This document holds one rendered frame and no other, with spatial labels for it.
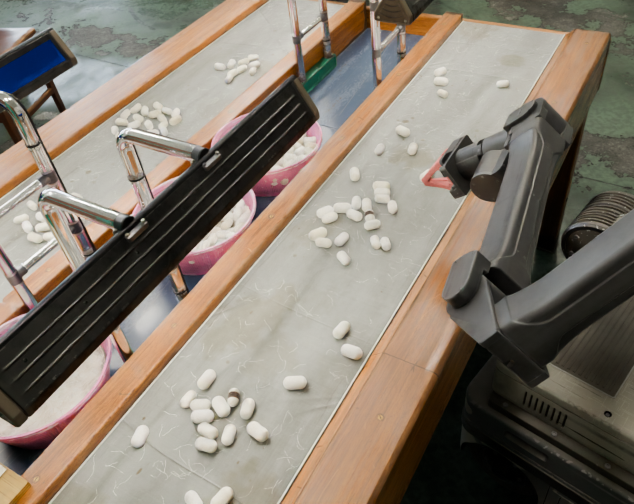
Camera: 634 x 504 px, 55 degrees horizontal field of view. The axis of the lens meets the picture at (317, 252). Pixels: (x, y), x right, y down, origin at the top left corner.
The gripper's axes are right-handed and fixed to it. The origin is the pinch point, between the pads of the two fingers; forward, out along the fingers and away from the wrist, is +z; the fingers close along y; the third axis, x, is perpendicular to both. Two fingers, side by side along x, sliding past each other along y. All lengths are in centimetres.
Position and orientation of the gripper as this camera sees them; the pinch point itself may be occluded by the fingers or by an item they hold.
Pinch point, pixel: (427, 180)
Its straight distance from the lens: 113.9
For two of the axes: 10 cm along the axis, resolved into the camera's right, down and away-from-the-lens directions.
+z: -6.0, 2.1, 7.7
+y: -5.1, 6.4, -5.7
